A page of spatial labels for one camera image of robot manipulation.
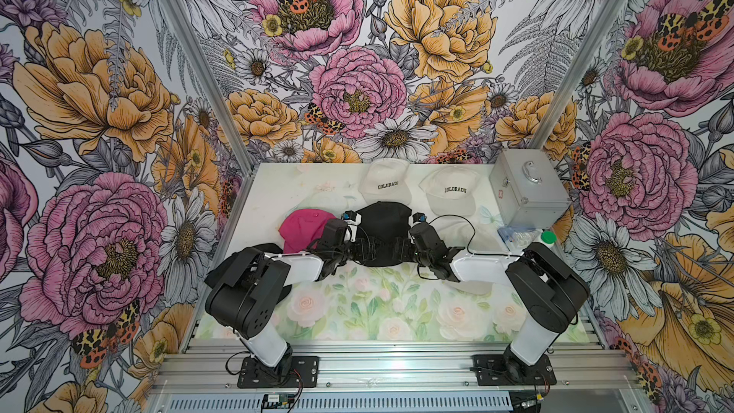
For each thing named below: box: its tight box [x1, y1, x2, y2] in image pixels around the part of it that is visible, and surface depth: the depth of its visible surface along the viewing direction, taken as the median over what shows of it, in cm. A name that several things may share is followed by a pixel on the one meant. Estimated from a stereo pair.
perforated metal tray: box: [164, 392, 516, 413], surface depth 71 cm
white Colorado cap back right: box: [418, 166, 481, 218], surface depth 113 cm
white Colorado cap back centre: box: [359, 157, 412, 205], surface depth 113 cm
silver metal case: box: [489, 148, 572, 230], surface depth 101 cm
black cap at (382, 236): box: [353, 200, 415, 267], surface depth 91 cm
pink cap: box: [278, 208, 337, 254], surface depth 99 cm
